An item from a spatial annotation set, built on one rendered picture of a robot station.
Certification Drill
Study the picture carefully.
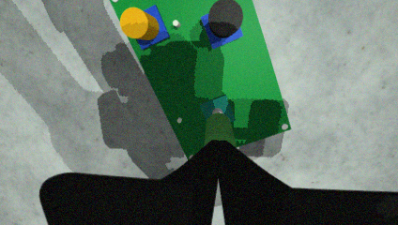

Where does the green circuit board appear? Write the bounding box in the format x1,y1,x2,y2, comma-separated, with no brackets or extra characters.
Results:
110,0,291,160

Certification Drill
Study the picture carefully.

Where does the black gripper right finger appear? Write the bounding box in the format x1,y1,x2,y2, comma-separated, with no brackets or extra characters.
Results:
219,141,398,225

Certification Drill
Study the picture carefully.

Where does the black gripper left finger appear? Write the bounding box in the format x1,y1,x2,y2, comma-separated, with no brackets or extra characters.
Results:
39,140,221,225

